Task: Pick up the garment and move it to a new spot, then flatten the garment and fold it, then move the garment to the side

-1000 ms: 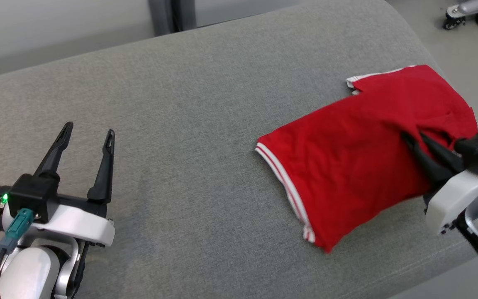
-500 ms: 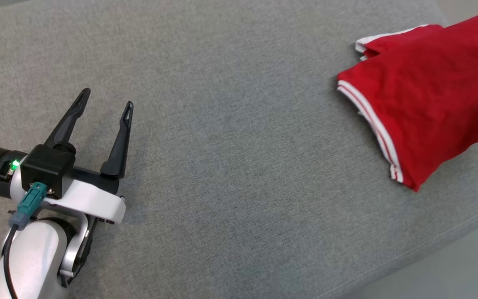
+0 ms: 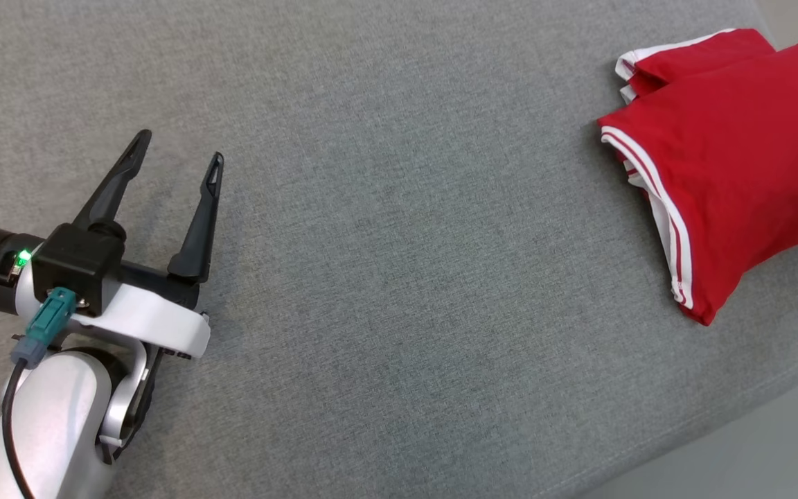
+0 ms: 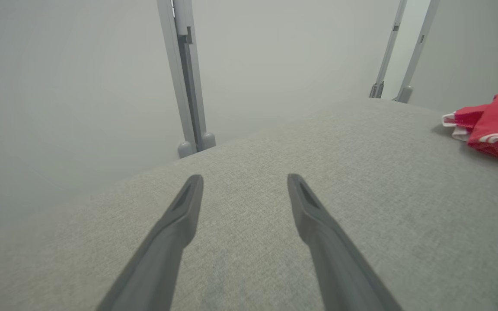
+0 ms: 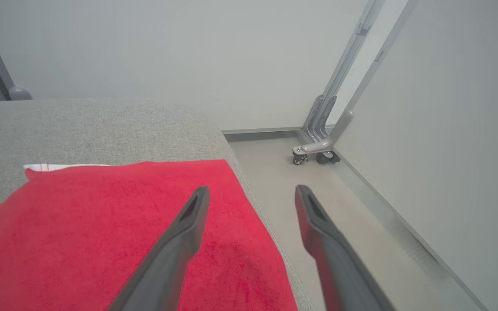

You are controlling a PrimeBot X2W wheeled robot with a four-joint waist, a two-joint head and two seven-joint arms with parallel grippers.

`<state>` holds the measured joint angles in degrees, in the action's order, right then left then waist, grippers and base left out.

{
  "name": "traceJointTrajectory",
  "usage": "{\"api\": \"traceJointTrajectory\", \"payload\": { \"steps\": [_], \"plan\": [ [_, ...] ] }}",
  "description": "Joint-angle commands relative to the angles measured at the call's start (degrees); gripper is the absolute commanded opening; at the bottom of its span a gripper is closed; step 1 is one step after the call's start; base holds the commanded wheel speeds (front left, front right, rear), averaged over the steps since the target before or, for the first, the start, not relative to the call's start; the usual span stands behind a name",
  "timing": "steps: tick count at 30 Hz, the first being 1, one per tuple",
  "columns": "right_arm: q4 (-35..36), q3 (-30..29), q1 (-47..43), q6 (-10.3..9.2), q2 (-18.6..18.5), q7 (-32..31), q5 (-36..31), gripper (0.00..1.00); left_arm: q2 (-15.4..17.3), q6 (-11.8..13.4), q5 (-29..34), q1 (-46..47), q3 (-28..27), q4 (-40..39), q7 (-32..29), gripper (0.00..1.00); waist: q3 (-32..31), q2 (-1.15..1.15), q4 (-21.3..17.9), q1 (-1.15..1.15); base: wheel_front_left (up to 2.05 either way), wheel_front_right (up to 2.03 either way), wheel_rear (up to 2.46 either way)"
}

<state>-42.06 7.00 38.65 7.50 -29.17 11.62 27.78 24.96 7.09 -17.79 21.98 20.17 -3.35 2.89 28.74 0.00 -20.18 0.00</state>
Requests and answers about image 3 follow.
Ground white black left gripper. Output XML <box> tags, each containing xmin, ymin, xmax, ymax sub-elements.
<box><xmin>0</xmin><ymin>130</ymin><xmax>224</xmax><ymax>360</ymax></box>

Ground red white basketball jersey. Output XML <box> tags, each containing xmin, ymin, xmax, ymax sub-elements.
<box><xmin>598</xmin><ymin>38</ymin><xmax>798</xmax><ymax>327</ymax></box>

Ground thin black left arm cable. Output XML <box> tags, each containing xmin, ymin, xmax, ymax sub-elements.
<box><xmin>100</xmin><ymin>347</ymin><xmax>162</xmax><ymax>466</ymax></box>

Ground red shorts with white stripe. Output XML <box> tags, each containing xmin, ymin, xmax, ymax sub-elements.
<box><xmin>614</xmin><ymin>28</ymin><xmax>778</xmax><ymax>105</ymax></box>

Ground teal plug black left cable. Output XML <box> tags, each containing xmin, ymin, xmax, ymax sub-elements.
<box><xmin>2</xmin><ymin>287</ymin><xmax>78</xmax><ymax>499</ymax></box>

